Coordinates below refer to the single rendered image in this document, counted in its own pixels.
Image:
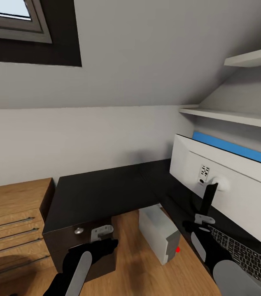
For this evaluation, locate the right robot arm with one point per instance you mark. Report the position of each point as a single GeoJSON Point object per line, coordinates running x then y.
{"type": "Point", "coordinates": [230, 278]}

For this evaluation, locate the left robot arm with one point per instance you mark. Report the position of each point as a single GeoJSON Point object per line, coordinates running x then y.
{"type": "Point", "coordinates": [78, 261]}

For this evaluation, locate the fixed window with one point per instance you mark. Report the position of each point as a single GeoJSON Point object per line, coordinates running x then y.
{"type": "Point", "coordinates": [39, 32]}

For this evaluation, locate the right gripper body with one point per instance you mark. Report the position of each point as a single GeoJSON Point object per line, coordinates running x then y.
{"type": "Point", "coordinates": [189, 226]}

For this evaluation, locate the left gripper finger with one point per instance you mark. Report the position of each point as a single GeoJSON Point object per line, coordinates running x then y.
{"type": "Point", "coordinates": [115, 243]}

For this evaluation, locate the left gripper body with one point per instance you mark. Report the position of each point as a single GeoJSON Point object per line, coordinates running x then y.
{"type": "Point", "coordinates": [104, 247]}

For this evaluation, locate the keyboard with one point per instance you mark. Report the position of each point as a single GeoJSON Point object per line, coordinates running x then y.
{"type": "Point", "coordinates": [247, 259]}

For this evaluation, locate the monitor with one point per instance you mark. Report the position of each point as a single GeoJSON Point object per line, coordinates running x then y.
{"type": "Point", "coordinates": [229, 182]}

